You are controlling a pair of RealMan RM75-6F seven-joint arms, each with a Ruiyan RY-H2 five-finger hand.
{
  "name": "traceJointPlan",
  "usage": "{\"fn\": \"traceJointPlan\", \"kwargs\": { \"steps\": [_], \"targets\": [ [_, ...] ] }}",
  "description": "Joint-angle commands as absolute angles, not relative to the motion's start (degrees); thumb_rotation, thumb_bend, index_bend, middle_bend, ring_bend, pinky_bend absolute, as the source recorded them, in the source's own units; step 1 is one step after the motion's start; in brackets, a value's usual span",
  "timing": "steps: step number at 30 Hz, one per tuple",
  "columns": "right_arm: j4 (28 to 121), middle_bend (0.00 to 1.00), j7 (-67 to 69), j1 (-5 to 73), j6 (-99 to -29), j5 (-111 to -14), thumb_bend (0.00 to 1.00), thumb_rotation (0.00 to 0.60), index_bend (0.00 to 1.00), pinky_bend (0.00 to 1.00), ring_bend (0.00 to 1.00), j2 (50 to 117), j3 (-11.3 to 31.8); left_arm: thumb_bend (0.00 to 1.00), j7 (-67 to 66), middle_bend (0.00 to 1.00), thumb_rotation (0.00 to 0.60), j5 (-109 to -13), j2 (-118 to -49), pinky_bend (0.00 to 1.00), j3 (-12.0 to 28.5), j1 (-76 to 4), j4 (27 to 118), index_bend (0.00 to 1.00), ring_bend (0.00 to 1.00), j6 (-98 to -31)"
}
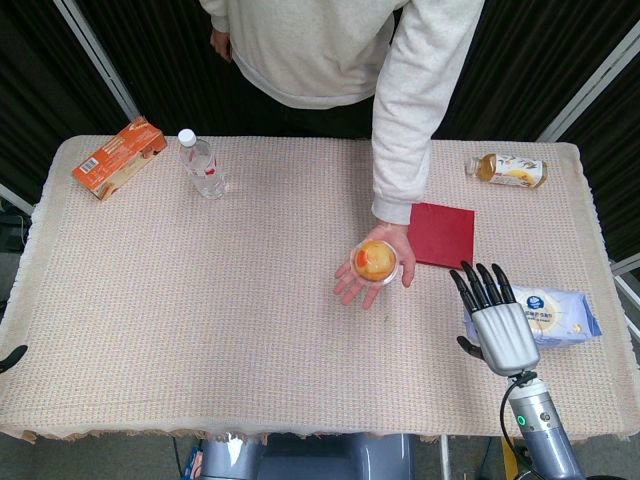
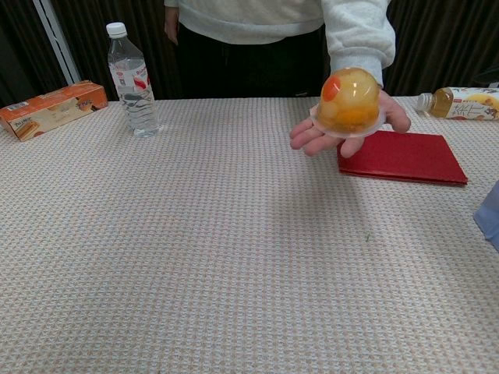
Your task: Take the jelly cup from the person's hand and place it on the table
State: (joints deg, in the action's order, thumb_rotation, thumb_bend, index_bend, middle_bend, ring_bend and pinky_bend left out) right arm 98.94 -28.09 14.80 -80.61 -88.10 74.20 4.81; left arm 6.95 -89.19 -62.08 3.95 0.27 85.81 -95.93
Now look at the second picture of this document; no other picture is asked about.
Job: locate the person's right hand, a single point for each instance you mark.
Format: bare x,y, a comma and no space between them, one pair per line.
171,31

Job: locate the person's left hand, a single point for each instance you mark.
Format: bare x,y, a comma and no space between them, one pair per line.
313,140

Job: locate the clear fruit jelly cup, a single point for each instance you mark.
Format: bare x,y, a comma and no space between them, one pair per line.
347,101

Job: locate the person's left forearm grey sleeve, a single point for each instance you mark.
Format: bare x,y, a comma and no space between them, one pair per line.
358,39

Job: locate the clear plastic water bottle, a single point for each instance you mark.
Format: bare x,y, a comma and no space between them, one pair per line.
134,89

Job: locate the person's body grey sweater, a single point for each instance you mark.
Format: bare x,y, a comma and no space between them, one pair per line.
241,19

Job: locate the red notebook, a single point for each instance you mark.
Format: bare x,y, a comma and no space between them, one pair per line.
409,159

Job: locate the beige woven tablecloth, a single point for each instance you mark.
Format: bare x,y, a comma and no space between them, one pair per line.
218,241

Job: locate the orange biscuit box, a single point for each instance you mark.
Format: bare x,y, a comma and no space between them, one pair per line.
50,113

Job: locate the yellow tea drink bottle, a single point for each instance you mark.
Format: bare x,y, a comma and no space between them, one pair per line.
464,103

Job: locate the person in grey sweatshirt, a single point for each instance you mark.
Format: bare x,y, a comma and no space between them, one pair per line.
440,43

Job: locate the blue tissue pack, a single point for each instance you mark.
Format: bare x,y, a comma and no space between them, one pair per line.
489,222

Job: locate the white frame pole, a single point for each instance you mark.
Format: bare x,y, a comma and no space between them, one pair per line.
56,43

